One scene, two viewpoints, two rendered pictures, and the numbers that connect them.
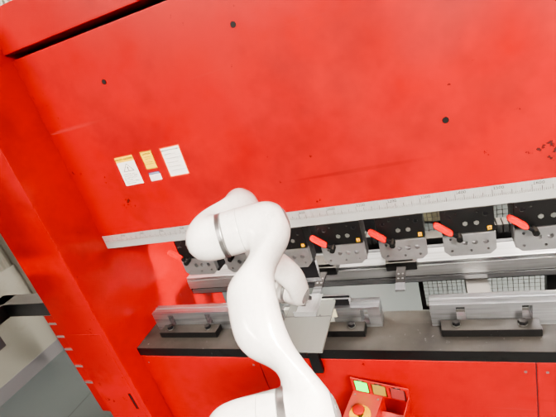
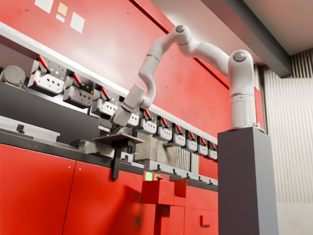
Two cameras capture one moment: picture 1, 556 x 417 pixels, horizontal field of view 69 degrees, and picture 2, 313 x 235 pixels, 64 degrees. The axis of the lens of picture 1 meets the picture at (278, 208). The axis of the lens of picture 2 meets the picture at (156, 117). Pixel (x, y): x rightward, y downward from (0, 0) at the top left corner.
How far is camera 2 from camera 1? 196 cm
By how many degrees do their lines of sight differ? 83
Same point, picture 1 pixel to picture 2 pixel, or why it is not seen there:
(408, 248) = (150, 127)
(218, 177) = (95, 47)
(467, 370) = not seen: hidden behind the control
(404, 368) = not seen: hidden behind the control
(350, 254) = (133, 119)
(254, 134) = (118, 46)
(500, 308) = (168, 168)
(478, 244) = (168, 134)
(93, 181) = not seen: outside the picture
